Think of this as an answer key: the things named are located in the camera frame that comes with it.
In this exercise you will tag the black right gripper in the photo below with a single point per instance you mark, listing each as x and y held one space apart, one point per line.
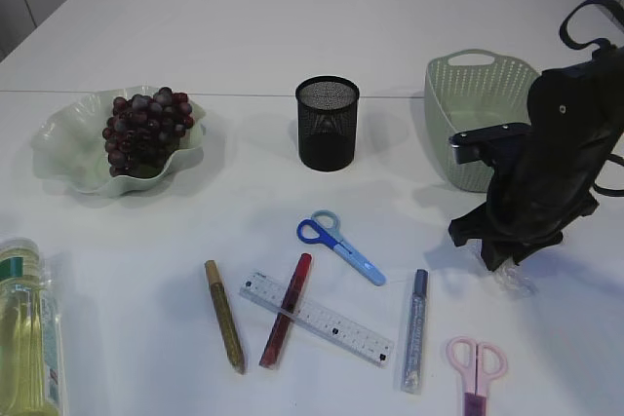
530 201

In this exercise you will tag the clear plastic sheet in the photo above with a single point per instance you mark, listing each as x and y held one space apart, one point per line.
512 281

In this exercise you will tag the pink scissors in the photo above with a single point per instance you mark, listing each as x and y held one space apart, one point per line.
478 364

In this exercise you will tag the red grape bunch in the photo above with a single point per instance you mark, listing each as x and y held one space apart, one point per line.
144 131

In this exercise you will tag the yellow liquid plastic bottle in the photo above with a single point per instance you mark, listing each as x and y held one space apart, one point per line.
31 361

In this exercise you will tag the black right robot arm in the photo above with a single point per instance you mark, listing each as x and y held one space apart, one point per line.
583 99

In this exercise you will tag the green plastic woven basket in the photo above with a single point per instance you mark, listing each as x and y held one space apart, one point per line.
469 90

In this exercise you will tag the silver blue glitter pen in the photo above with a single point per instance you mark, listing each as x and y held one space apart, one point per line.
411 375

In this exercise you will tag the clear plastic ruler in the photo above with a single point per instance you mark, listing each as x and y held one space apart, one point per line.
327 324

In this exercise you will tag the red glitter pen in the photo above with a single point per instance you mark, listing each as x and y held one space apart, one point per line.
281 325

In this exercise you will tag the black mesh pen holder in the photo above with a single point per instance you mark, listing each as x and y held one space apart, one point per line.
327 110

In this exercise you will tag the gold glitter pen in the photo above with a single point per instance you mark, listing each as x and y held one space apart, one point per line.
226 323

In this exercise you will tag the green wavy glass plate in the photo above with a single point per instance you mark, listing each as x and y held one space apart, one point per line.
69 148

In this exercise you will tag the blue scissors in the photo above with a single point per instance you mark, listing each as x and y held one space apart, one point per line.
323 227

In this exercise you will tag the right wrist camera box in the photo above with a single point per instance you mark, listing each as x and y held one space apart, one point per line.
496 145

